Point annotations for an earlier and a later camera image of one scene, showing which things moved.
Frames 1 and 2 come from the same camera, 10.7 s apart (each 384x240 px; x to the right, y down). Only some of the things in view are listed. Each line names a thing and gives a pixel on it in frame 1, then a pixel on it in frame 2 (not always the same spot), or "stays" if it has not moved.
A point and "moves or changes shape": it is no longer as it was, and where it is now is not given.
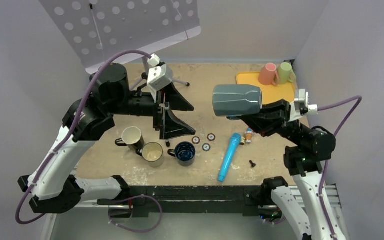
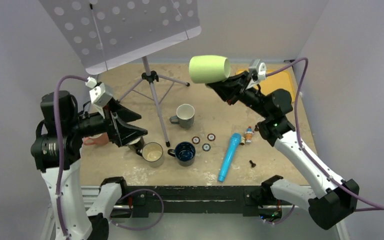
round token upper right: (211, 137) stays
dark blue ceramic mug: (184, 152) stays
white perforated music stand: (96, 29) stays
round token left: (196, 140) stays
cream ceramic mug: (152, 153) stays
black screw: (253, 164) stays
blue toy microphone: (229, 156) stays
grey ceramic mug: (232, 100) -> (184, 116)
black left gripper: (163, 120) -> (123, 132)
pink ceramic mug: (268, 75) moves or changes shape
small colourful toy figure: (248, 135) stays
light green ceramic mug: (286, 73) -> (209, 68)
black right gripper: (271, 118) -> (232, 88)
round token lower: (206, 147) stays
